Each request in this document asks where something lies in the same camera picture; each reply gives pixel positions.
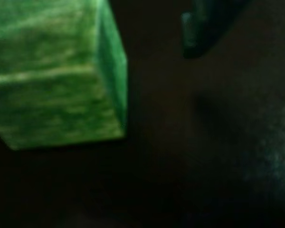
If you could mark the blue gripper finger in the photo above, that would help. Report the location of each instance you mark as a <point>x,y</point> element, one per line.
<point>199,35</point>

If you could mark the green wooden cube block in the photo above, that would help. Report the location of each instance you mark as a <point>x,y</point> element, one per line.
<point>52,76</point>

